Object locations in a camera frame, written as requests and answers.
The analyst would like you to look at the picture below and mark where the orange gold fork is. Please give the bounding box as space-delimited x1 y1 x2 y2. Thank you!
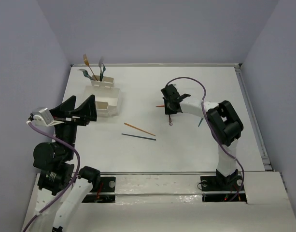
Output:
83 54 98 81

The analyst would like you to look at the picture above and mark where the dark blue chopstick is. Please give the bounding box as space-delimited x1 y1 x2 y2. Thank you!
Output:
121 133 156 141

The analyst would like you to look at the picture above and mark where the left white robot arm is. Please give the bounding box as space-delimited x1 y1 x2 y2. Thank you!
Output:
23 94 100 232

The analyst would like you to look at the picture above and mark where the teal fork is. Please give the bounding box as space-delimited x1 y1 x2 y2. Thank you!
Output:
78 69 97 81
100 63 106 82

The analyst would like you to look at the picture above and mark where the orange chopstick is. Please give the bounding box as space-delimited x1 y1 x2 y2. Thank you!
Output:
124 122 156 136

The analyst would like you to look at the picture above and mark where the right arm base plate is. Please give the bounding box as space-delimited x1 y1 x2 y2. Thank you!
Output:
197 175 247 203

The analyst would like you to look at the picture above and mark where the pink handled silver fork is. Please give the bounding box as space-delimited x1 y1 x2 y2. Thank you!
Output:
99 56 104 72

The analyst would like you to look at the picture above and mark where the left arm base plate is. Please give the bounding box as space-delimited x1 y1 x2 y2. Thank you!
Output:
82 175 116 203

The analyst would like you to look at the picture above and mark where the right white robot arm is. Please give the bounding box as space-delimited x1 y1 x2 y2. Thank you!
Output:
161 84 244 189

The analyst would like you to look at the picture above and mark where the white utensil organizer tray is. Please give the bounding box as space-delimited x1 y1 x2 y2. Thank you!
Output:
83 76 122 117

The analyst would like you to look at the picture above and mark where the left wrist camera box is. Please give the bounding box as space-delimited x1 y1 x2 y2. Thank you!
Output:
29 107 61 127

